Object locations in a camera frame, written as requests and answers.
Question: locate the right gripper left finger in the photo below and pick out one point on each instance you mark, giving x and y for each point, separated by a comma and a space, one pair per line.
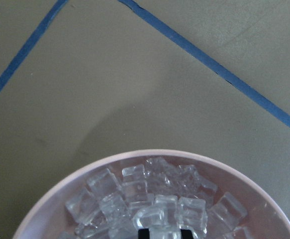
143, 234

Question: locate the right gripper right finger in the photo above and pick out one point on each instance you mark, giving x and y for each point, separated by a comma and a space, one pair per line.
186, 234

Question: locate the pink bowl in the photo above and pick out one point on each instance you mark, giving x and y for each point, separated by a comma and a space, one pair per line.
265, 220

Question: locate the clear ice cubes pile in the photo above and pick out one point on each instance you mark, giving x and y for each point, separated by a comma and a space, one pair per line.
154, 195

